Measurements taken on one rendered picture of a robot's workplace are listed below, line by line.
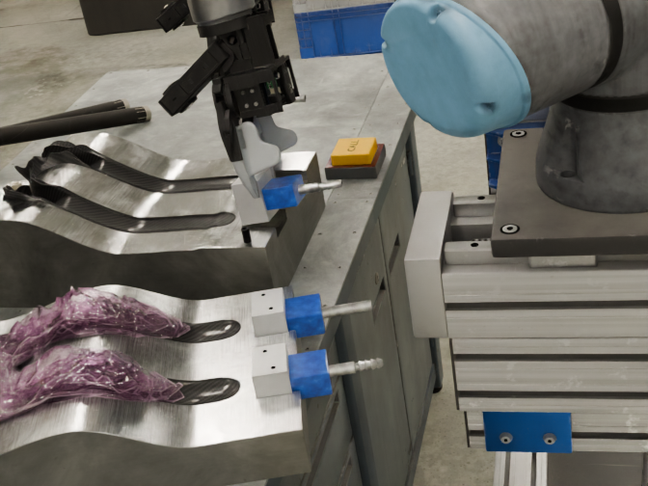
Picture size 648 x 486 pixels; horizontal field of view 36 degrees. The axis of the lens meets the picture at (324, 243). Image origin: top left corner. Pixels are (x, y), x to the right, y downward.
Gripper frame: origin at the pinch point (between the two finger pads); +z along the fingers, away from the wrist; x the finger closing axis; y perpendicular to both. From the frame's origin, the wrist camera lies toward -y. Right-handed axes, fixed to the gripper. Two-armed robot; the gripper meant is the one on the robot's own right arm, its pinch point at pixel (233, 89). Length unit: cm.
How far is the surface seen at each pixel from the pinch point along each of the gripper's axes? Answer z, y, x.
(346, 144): 11.4, 15.1, 3.2
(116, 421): 7, 8, -67
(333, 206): 15.1, 15.4, -10.0
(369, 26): 82, -44, 273
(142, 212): 6.6, -6.1, -25.8
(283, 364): 7, 22, -58
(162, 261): 8.0, 0.5, -36.0
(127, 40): 94, -179, 316
